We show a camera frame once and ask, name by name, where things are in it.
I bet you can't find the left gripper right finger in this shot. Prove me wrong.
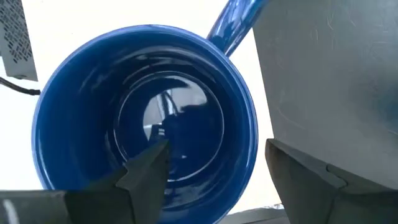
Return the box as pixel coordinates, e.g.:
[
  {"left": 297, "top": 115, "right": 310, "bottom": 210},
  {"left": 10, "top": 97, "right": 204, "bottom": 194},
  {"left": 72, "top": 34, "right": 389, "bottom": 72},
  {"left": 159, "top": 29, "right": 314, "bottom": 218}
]
[{"left": 266, "top": 139, "right": 398, "bottom": 224}]

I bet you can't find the dark blue ceramic mug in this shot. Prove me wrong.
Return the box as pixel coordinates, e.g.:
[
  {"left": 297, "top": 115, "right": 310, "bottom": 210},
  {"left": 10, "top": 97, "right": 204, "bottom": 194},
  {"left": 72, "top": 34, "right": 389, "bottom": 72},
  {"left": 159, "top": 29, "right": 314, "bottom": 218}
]
[{"left": 30, "top": 0, "right": 270, "bottom": 224}]

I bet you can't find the black perforated computer case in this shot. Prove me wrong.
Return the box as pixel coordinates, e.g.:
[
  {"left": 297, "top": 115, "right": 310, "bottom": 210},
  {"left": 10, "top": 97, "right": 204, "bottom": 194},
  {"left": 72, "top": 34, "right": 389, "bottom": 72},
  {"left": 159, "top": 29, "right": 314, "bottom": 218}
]
[{"left": 0, "top": 0, "right": 39, "bottom": 82}]

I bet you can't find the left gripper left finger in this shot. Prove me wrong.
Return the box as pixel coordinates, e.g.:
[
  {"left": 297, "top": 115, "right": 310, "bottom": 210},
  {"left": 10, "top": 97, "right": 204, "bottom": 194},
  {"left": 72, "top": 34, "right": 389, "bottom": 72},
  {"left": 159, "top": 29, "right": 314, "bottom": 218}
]
[{"left": 0, "top": 139, "right": 170, "bottom": 224}]

